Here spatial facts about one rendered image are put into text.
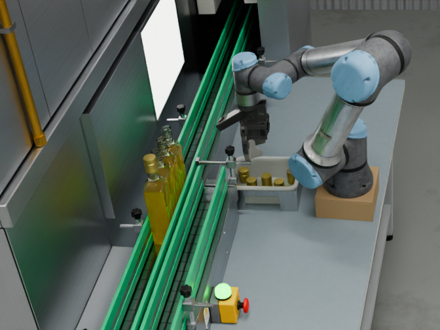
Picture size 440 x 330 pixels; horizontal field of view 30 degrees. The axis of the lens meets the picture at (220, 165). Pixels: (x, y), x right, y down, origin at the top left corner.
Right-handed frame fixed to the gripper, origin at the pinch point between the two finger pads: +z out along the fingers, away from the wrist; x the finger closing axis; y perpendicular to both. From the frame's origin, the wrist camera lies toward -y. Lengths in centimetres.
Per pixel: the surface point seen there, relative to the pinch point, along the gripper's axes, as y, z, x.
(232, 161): -2.4, -6.5, -11.9
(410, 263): 52, 90, 53
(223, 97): -13.5, -1.6, 34.0
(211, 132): -13.9, -1.2, 12.3
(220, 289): 0, 5, -55
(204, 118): -19.5, 2.3, 26.9
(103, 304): -29, 2, -64
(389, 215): 43, 71, 61
